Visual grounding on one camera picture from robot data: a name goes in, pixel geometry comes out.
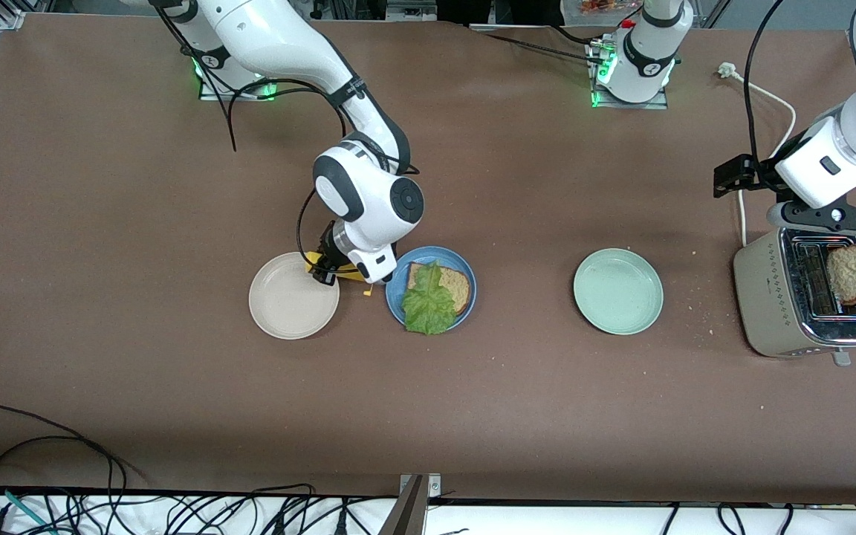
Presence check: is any yellow mustard squeeze bottle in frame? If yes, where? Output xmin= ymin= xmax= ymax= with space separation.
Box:
xmin=303 ymin=250 xmax=375 ymax=297

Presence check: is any green lettuce leaf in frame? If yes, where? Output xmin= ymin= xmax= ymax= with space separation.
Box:
xmin=401 ymin=260 xmax=458 ymax=336

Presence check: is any brown bread slice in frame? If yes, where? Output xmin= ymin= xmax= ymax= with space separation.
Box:
xmin=826 ymin=244 xmax=856 ymax=306
xmin=407 ymin=262 xmax=472 ymax=316

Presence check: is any beige round plate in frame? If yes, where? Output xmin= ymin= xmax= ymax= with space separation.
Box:
xmin=248 ymin=252 xmax=340 ymax=340

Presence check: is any blue round plate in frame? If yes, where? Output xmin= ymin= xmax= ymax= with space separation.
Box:
xmin=386 ymin=246 xmax=478 ymax=334

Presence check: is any pale green round plate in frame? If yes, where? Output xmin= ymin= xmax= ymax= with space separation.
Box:
xmin=573 ymin=248 xmax=664 ymax=336

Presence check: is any silver two-slot toaster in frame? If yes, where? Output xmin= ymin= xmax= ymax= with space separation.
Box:
xmin=733 ymin=226 xmax=856 ymax=367

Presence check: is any orange food packet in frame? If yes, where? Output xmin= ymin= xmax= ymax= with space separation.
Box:
xmin=580 ymin=0 xmax=641 ymax=16

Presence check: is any grey power strip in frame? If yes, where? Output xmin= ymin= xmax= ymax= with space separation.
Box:
xmin=386 ymin=0 xmax=436 ymax=20

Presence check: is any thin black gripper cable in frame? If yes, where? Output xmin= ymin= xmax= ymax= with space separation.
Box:
xmin=296 ymin=152 xmax=421 ymax=262

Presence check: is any white toaster power cable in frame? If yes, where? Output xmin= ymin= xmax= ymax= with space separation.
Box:
xmin=718 ymin=62 xmax=798 ymax=247

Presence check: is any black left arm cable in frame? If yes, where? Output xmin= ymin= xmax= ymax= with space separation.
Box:
xmin=743 ymin=0 xmax=784 ymax=158

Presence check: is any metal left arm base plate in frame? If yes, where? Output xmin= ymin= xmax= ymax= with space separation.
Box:
xmin=590 ymin=37 xmax=670 ymax=110

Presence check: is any black right arm loop cable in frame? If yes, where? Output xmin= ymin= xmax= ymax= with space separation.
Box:
xmin=153 ymin=4 xmax=347 ymax=153

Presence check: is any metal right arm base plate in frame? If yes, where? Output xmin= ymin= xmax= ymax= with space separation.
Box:
xmin=199 ymin=71 xmax=280 ymax=101

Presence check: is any black base cable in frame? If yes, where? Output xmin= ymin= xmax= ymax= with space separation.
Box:
xmin=484 ymin=31 xmax=607 ymax=66

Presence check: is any metal table edge bracket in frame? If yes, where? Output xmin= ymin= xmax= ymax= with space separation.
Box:
xmin=378 ymin=473 xmax=444 ymax=535

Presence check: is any teal cable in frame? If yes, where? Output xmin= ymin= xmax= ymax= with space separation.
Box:
xmin=0 ymin=483 xmax=54 ymax=535

